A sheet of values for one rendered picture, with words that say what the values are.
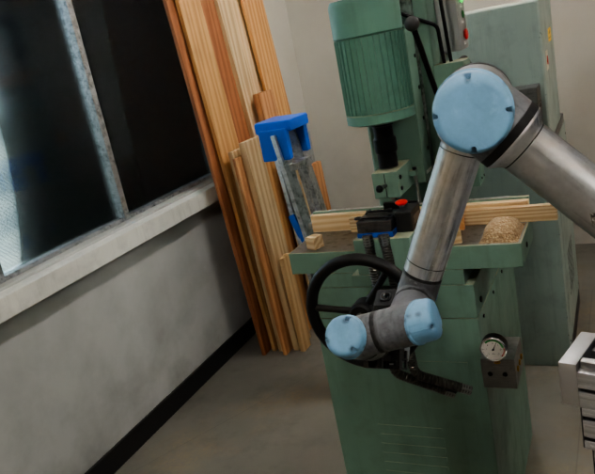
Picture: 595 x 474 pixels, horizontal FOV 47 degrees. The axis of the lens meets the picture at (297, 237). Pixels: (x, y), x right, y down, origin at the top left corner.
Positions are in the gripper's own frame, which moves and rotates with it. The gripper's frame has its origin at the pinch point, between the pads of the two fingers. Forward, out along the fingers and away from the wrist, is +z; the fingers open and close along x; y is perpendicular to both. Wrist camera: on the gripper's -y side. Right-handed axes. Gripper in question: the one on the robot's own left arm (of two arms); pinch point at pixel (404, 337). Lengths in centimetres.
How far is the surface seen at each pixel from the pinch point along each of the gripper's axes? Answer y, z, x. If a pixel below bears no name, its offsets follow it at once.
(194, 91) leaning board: -112, 89, -127
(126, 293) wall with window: -20, 70, -139
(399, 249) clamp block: -20.4, 4.7, -3.0
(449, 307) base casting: -8.8, 22.4, 4.4
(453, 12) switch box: -90, 25, 5
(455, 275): -16.1, 18.1, 6.9
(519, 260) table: -18.8, 16.5, 22.0
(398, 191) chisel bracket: -38.4, 18.4, -8.0
